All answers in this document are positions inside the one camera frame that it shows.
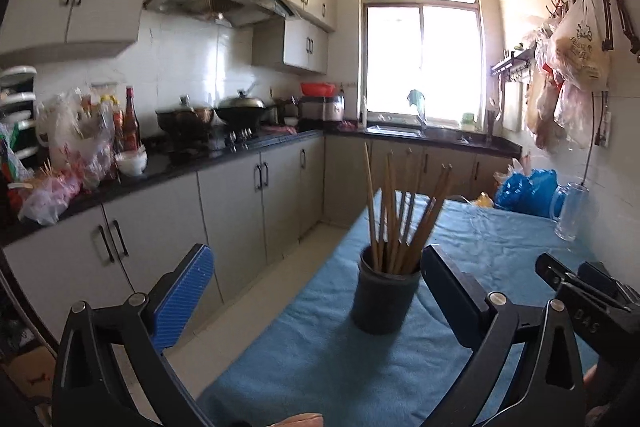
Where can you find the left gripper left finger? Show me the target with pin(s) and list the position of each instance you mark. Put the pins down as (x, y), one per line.
(88, 387)

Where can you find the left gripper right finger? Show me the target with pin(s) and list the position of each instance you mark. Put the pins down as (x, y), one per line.
(546, 388)

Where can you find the lower kitchen cabinets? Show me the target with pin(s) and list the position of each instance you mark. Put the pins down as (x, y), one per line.
(46, 288)

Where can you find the clear glass mug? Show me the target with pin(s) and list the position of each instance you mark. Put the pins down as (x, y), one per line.
(566, 205)

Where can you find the blue plastic bag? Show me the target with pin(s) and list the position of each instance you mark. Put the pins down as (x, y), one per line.
(530, 195)

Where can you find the yellow bag on table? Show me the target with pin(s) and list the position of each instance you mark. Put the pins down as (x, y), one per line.
(483, 201)

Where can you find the black chopstick holder cup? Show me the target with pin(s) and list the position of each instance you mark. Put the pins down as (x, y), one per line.
(382, 300)

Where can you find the wooden chopstick lower pair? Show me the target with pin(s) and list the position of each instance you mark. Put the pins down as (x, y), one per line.
(414, 187)

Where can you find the wooden chopstick pair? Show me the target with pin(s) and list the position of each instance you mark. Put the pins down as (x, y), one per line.
(414, 187)
(388, 221)

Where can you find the wooden chopstick upper pair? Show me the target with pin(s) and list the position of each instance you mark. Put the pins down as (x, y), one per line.
(388, 221)

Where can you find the white bowl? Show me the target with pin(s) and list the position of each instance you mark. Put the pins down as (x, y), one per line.
(132, 163)

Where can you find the black countertop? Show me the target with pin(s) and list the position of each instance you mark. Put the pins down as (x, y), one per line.
(250, 146)

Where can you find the hanging plastic bags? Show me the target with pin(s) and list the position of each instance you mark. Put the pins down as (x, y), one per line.
(570, 70)

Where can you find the red sauce bottle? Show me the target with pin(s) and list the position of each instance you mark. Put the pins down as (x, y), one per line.
(130, 125)

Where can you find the plastic bags on counter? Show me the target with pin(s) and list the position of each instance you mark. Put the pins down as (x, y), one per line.
(79, 134)

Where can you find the dark cooking pot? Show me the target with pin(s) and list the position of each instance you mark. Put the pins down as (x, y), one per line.
(187, 118)

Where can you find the black wok with lid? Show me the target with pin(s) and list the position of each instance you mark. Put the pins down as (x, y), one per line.
(242, 111)

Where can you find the window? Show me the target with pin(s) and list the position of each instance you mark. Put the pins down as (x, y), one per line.
(434, 46)

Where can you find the red basin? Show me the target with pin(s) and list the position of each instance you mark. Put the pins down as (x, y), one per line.
(318, 89)

